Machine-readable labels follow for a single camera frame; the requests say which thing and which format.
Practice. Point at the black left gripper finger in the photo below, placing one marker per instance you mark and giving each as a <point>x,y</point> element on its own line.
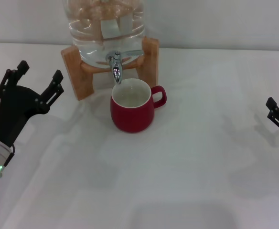
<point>53,89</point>
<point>18,69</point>

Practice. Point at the glass water dispenser jar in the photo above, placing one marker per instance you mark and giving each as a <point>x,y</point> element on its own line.
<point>91,35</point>

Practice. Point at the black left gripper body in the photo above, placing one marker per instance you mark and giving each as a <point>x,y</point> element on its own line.
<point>13,112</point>

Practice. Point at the red ceramic cup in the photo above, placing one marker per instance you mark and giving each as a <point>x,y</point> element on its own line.
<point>132,117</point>

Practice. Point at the chrome faucet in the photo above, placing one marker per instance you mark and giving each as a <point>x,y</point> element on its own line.
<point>116,71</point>

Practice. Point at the wooden dispenser stand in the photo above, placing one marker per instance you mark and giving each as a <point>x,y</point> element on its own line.
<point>82,81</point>

